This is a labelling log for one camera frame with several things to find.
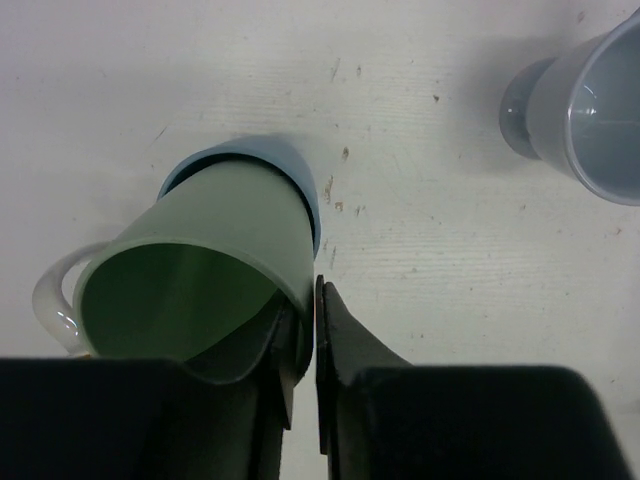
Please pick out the light blue plastic cup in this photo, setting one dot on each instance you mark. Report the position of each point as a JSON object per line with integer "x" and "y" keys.
{"x": 273, "y": 151}

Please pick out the grey footed mug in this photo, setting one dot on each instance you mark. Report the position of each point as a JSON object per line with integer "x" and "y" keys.
{"x": 580, "y": 113}

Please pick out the floral patterned mug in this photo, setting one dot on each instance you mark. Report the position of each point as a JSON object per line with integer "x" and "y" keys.
{"x": 51, "y": 307}

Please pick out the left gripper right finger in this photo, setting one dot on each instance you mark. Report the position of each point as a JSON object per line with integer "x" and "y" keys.
{"x": 381, "y": 417}

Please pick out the green plastic cup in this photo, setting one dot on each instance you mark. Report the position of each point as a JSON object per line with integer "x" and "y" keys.
{"x": 199, "y": 264}

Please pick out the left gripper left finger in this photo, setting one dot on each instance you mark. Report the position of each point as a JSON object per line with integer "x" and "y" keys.
{"x": 221, "y": 416}

